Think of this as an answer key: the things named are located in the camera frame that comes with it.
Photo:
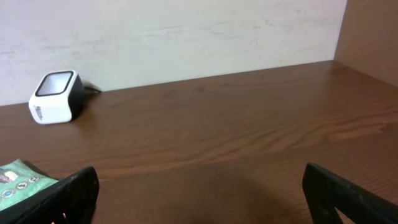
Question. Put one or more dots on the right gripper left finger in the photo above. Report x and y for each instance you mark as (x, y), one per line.
(70, 200)

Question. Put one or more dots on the white barcode scanner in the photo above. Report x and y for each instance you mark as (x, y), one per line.
(58, 98)

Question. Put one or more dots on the mint green wipes pack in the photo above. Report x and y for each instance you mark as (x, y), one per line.
(19, 182)

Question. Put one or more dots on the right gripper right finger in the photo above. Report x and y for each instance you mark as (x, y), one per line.
(327, 194)

